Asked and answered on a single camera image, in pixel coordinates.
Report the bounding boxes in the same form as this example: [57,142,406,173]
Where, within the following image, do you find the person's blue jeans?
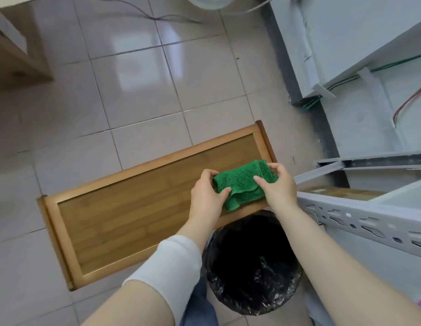
[180,278,219,326]

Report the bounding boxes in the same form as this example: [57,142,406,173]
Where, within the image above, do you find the grey floor cable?
[95,0,203,24]

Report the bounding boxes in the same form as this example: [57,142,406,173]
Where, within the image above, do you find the pale green plastic bucket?
[185,0,235,10]

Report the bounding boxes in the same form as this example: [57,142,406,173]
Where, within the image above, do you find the white cable duct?
[356,67,384,99]
[312,83,337,99]

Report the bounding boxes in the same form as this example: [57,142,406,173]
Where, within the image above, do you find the black-lined trash bin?
[202,209,303,316]

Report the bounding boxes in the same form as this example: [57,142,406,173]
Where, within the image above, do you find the person's right hand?
[253,162,298,214]

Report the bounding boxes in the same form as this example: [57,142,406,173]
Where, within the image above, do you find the green cleaning cloth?
[212,159,279,211]

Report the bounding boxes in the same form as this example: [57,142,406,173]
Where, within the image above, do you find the brown cardboard carton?
[0,6,55,93]

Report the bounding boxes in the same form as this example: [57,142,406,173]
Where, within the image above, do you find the red electrical wire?
[393,81,421,128]

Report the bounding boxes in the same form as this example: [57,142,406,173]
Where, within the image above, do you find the person's left hand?
[189,168,232,228]

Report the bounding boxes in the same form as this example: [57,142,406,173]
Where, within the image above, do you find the person's left forearm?
[81,215,218,326]

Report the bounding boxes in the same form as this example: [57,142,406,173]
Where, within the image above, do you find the white arm sleeve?
[121,235,203,325]

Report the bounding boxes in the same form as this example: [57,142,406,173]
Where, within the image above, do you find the white metal shelving unit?
[293,151,421,326]

